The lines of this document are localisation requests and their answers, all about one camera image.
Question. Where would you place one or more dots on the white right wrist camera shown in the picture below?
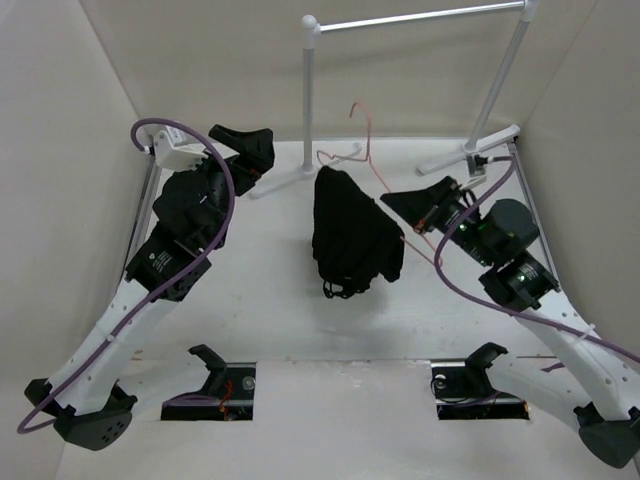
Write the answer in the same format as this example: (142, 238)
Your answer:
(476, 165)

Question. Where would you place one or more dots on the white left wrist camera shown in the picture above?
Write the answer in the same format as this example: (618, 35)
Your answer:
(174, 151)

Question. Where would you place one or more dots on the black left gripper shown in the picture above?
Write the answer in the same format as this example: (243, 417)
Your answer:
(255, 149)

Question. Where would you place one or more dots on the black trousers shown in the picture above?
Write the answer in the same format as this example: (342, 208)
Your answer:
(353, 240)

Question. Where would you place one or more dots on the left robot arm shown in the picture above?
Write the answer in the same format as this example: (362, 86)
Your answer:
(84, 400)

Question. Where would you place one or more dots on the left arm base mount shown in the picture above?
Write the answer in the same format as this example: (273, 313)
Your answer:
(226, 394)

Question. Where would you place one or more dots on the white clothes rack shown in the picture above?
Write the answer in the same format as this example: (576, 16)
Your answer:
(436, 73)

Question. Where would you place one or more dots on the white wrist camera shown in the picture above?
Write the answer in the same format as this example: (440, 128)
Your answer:
(174, 151)
(476, 165)

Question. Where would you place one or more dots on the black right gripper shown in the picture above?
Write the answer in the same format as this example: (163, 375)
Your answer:
(427, 205)

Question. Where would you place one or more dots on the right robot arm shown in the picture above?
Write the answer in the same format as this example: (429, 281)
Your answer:
(598, 393)

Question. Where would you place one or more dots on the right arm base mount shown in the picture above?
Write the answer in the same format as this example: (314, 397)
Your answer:
(462, 390)

